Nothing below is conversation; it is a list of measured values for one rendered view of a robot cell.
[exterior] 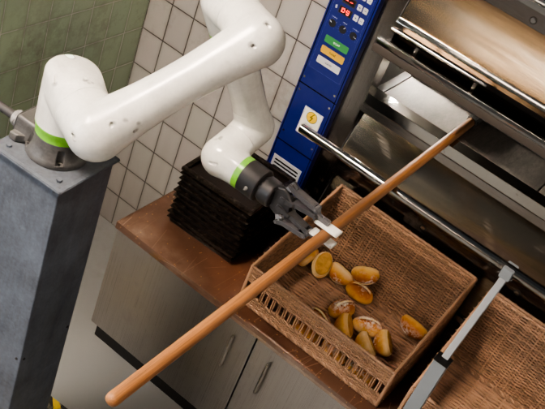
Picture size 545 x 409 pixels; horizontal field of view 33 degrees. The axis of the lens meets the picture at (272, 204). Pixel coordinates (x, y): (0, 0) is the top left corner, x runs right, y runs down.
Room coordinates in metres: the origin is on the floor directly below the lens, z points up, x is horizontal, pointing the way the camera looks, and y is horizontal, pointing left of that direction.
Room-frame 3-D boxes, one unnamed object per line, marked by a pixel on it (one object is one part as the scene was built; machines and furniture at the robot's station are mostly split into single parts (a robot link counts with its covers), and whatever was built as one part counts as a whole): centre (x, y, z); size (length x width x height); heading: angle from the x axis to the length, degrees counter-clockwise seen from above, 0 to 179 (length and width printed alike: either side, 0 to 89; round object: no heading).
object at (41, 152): (1.77, 0.58, 1.23); 0.26 x 0.15 x 0.06; 72
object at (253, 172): (1.97, 0.06, 1.19); 0.12 x 0.06 x 0.09; 158
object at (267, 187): (1.94, -0.01, 1.19); 0.09 x 0.07 x 0.08; 68
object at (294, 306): (2.32, -0.35, 0.72); 0.56 x 0.49 x 0.28; 67
